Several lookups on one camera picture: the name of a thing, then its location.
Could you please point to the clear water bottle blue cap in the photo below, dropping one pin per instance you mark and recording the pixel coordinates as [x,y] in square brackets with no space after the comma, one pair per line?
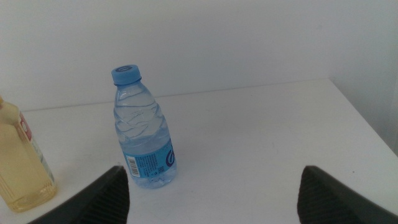
[143,140]

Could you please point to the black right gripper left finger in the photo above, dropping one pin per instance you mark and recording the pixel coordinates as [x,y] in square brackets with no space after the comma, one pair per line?
[105,199]

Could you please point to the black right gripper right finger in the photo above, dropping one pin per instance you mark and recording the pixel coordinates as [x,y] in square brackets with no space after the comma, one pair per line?
[326,202]

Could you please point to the yellow jasmine tea bottle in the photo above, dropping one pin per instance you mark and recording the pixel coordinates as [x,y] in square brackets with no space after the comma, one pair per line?
[21,168]

